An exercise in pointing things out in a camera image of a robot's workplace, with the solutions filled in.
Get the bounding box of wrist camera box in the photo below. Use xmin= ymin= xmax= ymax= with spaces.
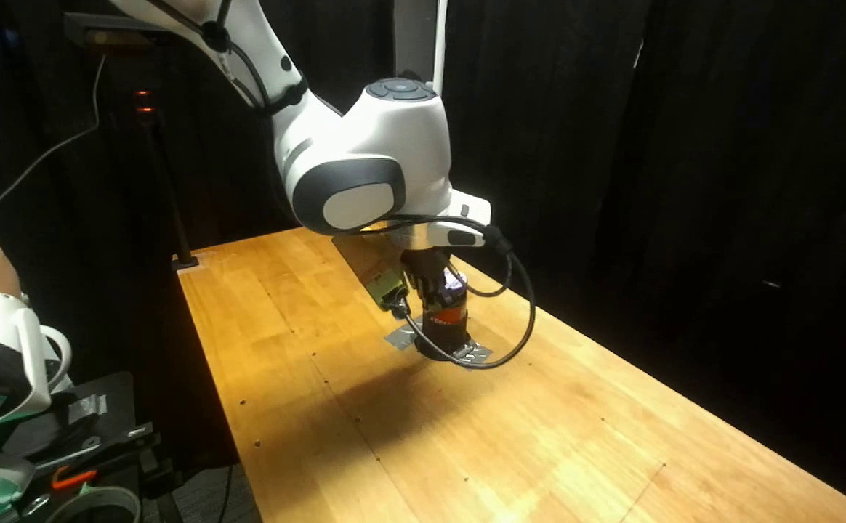
xmin=331 ymin=236 xmax=408 ymax=320

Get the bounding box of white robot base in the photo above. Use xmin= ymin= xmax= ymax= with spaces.
xmin=0 ymin=288 xmax=75 ymax=489

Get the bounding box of grey tape patch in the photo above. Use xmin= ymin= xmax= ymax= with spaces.
xmin=386 ymin=322 xmax=488 ymax=370

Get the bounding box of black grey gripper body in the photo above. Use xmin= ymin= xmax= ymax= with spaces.
xmin=401 ymin=251 xmax=447 ymax=302

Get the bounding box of brown cup upside down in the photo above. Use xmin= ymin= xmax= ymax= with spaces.
xmin=420 ymin=270 xmax=471 ymax=360

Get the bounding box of white vertical pole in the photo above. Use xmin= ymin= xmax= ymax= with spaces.
xmin=431 ymin=0 xmax=450 ymax=92

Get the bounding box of black camera stand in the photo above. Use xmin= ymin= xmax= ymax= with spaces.
xmin=64 ymin=11 xmax=197 ymax=270

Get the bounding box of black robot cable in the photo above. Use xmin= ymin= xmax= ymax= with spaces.
xmin=362 ymin=213 xmax=539 ymax=371

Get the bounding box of orange handled clamp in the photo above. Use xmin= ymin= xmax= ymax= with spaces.
xmin=51 ymin=467 xmax=96 ymax=492

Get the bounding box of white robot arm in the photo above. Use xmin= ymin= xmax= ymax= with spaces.
xmin=110 ymin=0 xmax=493 ymax=302

